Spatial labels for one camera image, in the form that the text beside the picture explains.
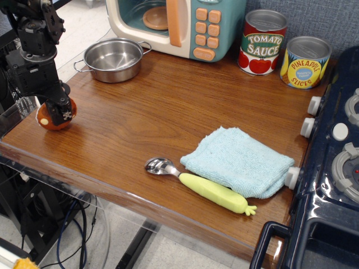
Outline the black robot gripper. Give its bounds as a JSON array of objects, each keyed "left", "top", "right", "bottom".
[{"left": 6, "top": 50, "right": 73, "bottom": 126}]

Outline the brown plush mushroom toy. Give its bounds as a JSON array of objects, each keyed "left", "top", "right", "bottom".
[{"left": 36, "top": 101, "right": 77, "bottom": 131}]

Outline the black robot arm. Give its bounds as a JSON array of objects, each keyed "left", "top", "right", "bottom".
[{"left": 1, "top": 1, "right": 77, "bottom": 131}]

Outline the small steel pot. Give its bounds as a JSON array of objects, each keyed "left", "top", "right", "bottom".
[{"left": 81, "top": 38, "right": 152, "bottom": 84}]

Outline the teal toy microwave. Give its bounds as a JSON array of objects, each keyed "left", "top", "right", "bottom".
[{"left": 105, "top": 1, "right": 247, "bottom": 62}]

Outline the light blue folded cloth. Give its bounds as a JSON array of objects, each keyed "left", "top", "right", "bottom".
[{"left": 180, "top": 127, "right": 294, "bottom": 199}]

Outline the tomato sauce can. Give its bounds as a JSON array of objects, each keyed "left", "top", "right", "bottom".
[{"left": 238, "top": 9, "right": 288, "bottom": 75}]

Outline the white stove knob lower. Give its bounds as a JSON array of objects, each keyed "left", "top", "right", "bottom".
[{"left": 284, "top": 166, "right": 301, "bottom": 190}]

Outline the white stove knob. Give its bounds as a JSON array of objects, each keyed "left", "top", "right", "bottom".
[
  {"left": 307, "top": 96, "right": 321, "bottom": 116},
  {"left": 284, "top": 166, "right": 301, "bottom": 190},
  {"left": 300, "top": 118, "right": 315, "bottom": 138}
]

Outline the white stove knob middle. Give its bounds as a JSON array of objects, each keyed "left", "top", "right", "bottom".
[{"left": 300, "top": 118, "right": 315, "bottom": 138}]

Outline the pineapple slices can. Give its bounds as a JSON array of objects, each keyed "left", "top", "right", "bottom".
[{"left": 280, "top": 36, "right": 332, "bottom": 90}]

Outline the white stove knob upper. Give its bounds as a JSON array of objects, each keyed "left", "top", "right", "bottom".
[{"left": 307, "top": 96, "right": 321, "bottom": 116}]

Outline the dark blue toy stove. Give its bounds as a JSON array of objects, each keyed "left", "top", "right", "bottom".
[{"left": 250, "top": 47, "right": 358, "bottom": 268}]

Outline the black cable under table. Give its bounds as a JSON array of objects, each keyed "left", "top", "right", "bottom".
[{"left": 39, "top": 196, "right": 99, "bottom": 269}]

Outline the blue cable under table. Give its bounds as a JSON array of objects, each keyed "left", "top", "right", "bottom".
[{"left": 56, "top": 200, "right": 88, "bottom": 269}]

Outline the black table leg frame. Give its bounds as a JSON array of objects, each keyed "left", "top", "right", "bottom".
[{"left": 115, "top": 226, "right": 157, "bottom": 269}]

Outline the spoon with yellow-green handle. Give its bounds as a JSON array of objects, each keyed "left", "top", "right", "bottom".
[{"left": 144, "top": 157, "right": 257, "bottom": 216}]

